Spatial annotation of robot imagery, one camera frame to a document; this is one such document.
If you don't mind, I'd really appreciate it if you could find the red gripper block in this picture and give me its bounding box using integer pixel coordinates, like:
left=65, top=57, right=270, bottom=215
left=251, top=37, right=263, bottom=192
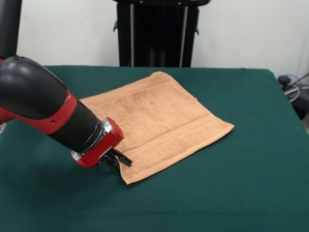
left=76, top=116, right=133, bottom=169

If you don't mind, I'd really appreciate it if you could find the dark green table cloth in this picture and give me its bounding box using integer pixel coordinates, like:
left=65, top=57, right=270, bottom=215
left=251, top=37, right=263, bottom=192
left=0, top=65, right=309, bottom=232

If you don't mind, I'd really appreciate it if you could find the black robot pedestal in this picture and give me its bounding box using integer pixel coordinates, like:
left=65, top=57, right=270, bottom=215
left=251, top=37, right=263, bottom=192
left=112, top=0, right=201, bottom=68

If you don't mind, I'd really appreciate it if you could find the tan terry towel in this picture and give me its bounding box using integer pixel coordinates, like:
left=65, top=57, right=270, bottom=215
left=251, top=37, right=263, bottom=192
left=79, top=71, right=235, bottom=186

